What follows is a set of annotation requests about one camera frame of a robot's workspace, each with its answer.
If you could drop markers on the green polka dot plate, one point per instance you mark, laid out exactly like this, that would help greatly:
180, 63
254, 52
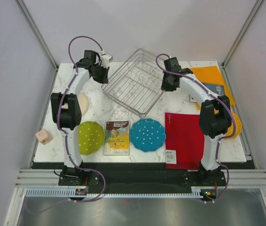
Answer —
91, 137

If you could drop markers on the white cable duct right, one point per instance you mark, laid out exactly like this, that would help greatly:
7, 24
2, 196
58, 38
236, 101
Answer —
210, 193

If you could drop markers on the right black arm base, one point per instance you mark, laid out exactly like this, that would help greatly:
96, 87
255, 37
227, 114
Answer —
203, 178

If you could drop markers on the wire dish rack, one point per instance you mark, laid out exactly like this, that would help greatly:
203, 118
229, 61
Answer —
136, 84

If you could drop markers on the cream and blue plate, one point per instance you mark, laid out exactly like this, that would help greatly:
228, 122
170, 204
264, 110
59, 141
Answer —
83, 103

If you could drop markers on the dark blue book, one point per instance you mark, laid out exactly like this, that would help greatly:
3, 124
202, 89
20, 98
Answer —
214, 89

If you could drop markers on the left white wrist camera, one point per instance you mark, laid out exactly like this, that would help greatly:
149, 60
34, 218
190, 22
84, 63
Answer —
105, 59

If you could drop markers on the blue polka dot plate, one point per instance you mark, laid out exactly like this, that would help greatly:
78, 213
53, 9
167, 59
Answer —
147, 135

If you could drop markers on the pink cube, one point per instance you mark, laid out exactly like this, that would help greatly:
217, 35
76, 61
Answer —
43, 136

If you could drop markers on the paperback book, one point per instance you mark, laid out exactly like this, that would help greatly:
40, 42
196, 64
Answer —
117, 139

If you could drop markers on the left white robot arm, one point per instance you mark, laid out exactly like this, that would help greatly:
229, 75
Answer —
65, 108

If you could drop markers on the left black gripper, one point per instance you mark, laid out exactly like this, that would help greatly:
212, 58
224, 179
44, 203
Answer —
104, 80

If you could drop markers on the orange folder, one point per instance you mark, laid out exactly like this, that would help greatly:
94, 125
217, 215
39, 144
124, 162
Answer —
212, 75

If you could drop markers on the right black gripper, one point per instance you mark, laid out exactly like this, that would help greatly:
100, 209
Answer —
164, 86

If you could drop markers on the red folder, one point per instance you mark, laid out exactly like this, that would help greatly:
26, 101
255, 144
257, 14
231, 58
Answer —
184, 141

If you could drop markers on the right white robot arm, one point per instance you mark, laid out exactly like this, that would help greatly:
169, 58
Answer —
215, 114

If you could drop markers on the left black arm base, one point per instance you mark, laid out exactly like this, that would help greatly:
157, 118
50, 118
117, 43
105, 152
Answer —
75, 177

